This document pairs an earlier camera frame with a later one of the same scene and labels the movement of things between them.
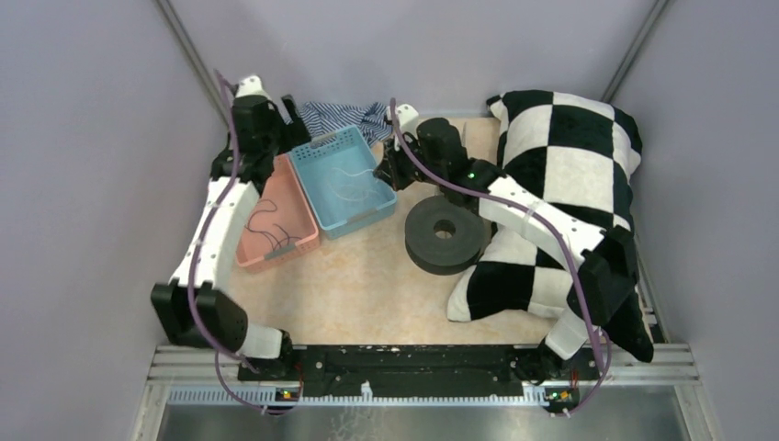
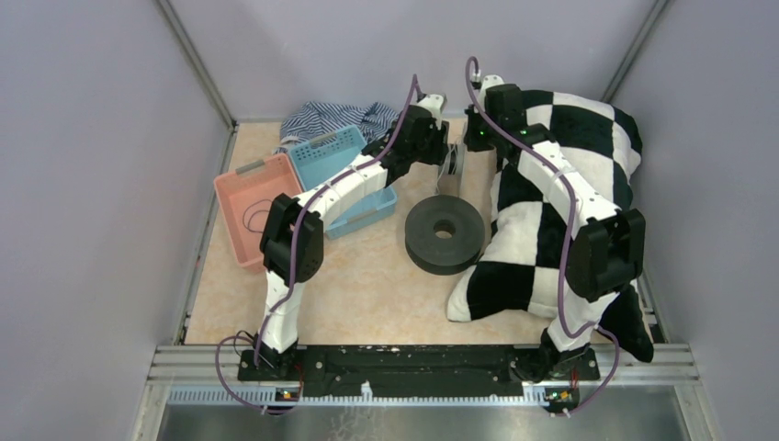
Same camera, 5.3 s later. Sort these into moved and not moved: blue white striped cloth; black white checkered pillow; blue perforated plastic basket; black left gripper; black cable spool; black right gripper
Moved: black right gripper; black left gripper
Not moved: black cable spool; black white checkered pillow; blue perforated plastic basket; blue white striped cloth
